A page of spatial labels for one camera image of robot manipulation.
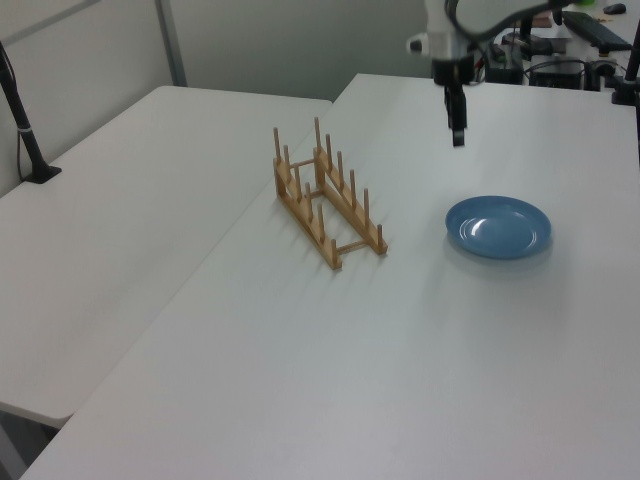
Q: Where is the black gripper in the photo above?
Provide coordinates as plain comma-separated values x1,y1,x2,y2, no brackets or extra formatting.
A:
432,54,475,148

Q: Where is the blue round plate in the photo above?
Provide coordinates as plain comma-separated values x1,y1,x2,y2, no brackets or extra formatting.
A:
444,194,554,262

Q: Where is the wooden plate rack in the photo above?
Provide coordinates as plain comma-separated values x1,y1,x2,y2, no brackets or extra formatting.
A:
272,116,390,272

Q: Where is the black electronics box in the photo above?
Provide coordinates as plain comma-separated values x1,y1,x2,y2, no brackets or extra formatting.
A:
483,43,525,85

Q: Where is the black computer keyboard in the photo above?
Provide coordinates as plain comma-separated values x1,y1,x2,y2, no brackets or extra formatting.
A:
561,9,634,52

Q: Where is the white side table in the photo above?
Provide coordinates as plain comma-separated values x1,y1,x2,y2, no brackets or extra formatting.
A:
0,84,335,431

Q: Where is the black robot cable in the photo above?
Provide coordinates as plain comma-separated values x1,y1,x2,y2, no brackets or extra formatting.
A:
443,0,557,40

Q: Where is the black box with cables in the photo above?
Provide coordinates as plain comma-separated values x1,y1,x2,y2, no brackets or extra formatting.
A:
528,58,587,90

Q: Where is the black camera stand with clamp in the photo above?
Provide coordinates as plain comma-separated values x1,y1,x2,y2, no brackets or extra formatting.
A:
608,27,640,107

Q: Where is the black camera stand flat base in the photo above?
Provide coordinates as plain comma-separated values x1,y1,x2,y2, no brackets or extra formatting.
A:
0,39,63,185

